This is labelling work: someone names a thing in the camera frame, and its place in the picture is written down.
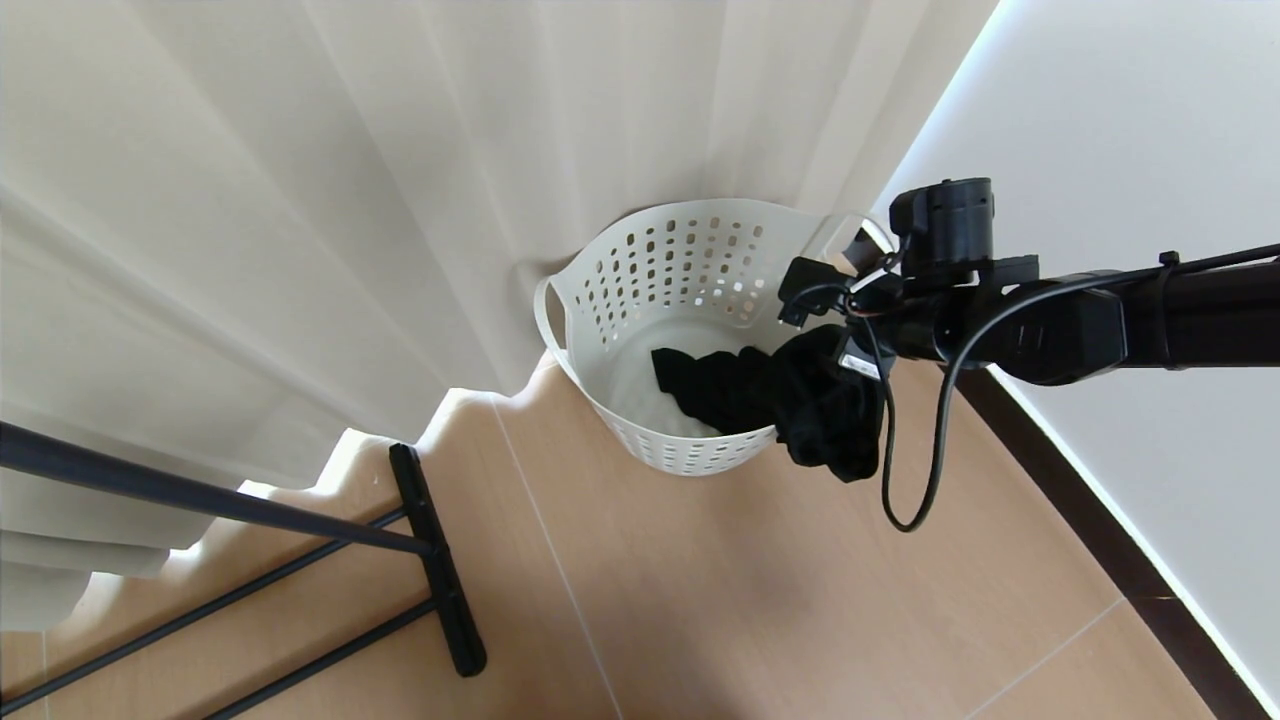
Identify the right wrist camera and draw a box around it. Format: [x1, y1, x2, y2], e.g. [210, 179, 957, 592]
[778, 257, 851, 328]

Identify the black garment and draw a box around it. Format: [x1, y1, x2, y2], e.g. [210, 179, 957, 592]
[650, 325, 891, 484]

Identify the black cable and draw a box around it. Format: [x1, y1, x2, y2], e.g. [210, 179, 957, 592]
[855, 243, 1280, 533]

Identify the white laundry basket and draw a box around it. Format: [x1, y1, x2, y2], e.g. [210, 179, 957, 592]
[533, 198, 896, 477]

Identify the black clothes rack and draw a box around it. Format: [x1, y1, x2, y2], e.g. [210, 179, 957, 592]
[0, 420, 488, 720]

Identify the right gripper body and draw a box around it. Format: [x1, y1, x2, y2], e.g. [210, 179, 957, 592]
[836, 288, 967, 383]

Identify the beige curtain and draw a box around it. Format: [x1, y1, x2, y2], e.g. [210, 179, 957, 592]
[0, 0, 1001, 633]

